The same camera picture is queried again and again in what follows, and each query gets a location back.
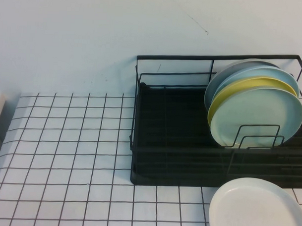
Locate white plate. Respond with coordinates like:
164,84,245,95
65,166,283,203
208,176,302,226

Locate grey plate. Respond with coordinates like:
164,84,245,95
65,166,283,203
203,57,280,114

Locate mint green plate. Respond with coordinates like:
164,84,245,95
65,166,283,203
209,85,302,150

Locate yellow plate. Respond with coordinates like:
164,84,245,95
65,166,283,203
206,74,300,135

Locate light blue plate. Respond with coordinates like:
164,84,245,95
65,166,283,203
210,65,301,107

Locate white black-grid tablecloth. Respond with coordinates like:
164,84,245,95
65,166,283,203
0,89,302,226

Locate black wire dish rack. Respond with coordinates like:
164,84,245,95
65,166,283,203
127,49,302,192

